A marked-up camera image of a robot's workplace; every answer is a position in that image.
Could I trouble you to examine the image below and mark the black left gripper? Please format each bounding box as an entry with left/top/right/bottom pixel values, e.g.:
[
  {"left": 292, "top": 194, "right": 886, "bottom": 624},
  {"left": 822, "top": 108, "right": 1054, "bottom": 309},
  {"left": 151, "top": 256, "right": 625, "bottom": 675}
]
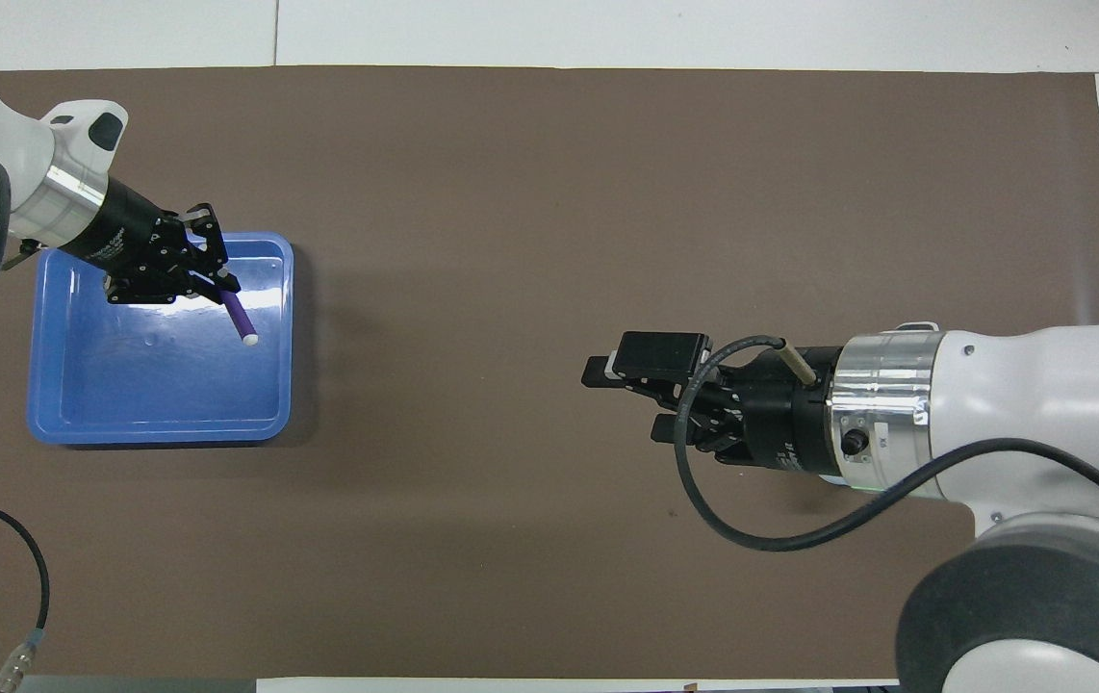
[{"left": 56, "top": 179, "right": 243, "bottom": 308}]

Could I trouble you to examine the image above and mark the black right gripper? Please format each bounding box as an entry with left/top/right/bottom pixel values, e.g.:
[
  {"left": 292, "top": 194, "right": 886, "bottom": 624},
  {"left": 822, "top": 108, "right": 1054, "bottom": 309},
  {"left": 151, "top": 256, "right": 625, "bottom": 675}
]
[{"left": 580, "top": 330, "right": 845, "bottom": 476}]

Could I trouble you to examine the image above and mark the purple marker pen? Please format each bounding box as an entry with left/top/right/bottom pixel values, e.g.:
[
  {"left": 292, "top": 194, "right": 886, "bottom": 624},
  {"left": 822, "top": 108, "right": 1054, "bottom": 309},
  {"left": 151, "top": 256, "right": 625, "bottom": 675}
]
[{"left": 218, "top": 289, "right": 261, "bottom": 347}]

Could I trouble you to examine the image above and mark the blue plastic tray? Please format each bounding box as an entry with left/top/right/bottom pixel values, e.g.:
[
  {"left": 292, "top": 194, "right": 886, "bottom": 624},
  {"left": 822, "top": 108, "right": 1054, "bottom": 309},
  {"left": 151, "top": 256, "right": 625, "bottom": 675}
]
[{"left": 26, "top": 231, "right": 295, "bottom": 447}]

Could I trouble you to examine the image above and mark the brown table mat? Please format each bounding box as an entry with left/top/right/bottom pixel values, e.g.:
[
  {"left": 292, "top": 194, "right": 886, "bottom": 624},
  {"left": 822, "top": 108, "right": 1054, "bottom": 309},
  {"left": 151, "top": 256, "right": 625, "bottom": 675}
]
[{"left": 0, "top": 64, "right": 1099, "bottom": 680}]

